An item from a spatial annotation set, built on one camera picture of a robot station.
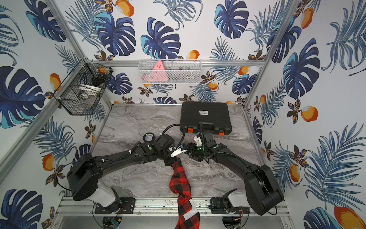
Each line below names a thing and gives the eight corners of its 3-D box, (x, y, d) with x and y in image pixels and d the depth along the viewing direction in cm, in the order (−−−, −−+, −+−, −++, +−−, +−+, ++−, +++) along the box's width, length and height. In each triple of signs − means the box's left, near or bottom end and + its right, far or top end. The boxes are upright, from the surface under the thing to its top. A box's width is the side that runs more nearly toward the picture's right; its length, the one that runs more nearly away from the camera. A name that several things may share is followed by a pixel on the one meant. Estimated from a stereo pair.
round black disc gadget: (143, 142, 101) (142, 140, 99) (144, 134, 106) (144, 132, 104) (153, 142, 101) (153, 140, 99) (155, 134, 106) (154, 132, 104)
